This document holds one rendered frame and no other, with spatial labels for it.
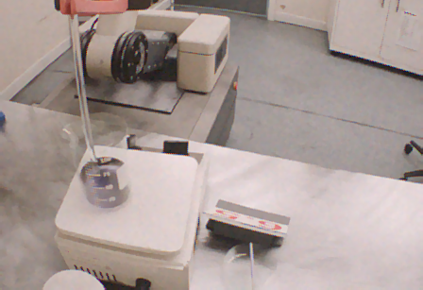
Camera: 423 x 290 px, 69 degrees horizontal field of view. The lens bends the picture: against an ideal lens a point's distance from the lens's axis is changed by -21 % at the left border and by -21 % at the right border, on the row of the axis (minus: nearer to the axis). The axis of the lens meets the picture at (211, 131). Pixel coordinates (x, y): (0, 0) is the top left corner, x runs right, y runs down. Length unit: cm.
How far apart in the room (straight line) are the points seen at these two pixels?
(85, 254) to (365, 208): 35
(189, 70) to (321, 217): 96
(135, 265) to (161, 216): 5
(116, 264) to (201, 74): 105
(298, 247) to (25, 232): 32
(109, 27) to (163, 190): 86
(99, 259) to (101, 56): 86
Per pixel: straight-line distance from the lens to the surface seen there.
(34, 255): 43
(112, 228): 32
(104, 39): 115
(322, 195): 49
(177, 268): 32
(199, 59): 130
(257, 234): 40
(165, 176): 36
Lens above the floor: 109
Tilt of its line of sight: 37 degrees down
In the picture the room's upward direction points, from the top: 3 degrees clockwise
